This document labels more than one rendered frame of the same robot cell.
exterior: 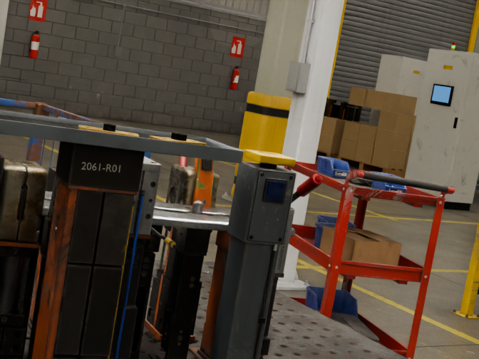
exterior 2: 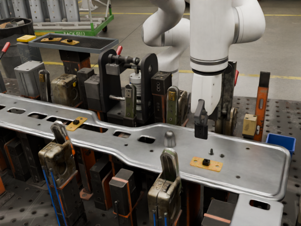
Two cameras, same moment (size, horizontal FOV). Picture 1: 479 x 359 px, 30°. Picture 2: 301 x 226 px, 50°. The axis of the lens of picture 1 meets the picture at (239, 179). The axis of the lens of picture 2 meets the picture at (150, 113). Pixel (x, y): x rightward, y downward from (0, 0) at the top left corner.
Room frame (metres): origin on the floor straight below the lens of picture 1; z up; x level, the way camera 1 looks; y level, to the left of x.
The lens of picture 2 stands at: (1.81, 1.45, 1.57)
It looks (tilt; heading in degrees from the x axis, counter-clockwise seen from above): 30 degrees down; 232
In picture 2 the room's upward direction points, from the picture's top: 4 degrees counter-clockwise
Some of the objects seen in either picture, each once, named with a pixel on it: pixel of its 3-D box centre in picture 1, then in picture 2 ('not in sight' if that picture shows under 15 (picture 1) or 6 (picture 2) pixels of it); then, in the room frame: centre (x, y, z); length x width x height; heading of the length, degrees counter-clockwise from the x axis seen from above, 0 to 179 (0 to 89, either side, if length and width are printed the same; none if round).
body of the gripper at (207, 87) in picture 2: not in sight; (208, 86); (1.28, 0.99, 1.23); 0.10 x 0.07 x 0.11; 25
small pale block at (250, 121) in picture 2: not in sight; (245, 166); (1.09, 0.99, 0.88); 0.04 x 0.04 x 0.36; 25
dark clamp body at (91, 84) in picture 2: not in sight; (103, 121); (1.27, 0.43, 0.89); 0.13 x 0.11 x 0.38; 25
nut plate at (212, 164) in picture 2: not in sight; (206, 162); (1.28, 0.99, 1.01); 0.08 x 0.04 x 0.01; 115
